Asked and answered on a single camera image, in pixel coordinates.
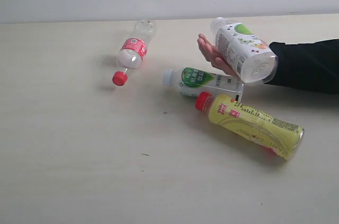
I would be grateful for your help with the person's open hand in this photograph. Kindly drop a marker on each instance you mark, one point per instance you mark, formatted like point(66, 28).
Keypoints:
point(212, 56)

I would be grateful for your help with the clear bottle red label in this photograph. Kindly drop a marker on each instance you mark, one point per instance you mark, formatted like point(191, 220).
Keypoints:
point(134, 50)

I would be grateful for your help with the white bottle green leaf label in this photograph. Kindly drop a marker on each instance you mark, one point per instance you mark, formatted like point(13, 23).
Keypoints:
point(191, 82)

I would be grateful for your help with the white bottle fruit label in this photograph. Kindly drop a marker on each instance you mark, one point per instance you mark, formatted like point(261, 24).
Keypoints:
point(250, 57)

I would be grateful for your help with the yellow label bottle red cap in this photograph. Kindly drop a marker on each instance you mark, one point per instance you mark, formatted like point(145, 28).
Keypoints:
point(278, 136)

